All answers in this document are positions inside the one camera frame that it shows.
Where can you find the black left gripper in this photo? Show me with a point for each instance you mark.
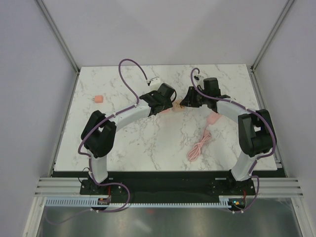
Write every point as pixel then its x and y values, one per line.
pixel 168 105

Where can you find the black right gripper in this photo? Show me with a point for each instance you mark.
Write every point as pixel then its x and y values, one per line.
pixel 188 100

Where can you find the peach cube socket adapter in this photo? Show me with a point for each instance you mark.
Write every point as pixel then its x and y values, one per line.
pixel 177 107

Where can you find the pink power strip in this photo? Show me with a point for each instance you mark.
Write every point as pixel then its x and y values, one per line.
pixel 213 118

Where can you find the salmon charger plug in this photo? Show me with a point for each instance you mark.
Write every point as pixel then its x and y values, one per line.
pixel 98 99

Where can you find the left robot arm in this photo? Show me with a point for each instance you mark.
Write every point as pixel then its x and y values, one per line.
pixel 98 136

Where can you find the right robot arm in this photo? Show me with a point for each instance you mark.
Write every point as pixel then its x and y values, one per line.
pixel 256 135

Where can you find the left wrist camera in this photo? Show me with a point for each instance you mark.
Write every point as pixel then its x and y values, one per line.
pixel 154 83

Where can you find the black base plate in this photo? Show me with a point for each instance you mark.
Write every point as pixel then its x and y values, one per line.
pixel 167 186

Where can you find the white slotted cable duct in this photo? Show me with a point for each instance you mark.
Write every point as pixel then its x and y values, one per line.
pixel 98 202

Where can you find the right aluminium frame post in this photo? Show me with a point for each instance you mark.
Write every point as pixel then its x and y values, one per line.
pixel 272 34

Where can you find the aluminium frame post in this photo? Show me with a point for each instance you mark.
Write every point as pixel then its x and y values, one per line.
pixel 57 34
pixel 272 34

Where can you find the aluminium rail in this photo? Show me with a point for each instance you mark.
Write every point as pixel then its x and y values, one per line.
pixel 58 187

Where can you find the left aluminium frame post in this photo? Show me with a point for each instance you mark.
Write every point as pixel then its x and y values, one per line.
pixel 57 34

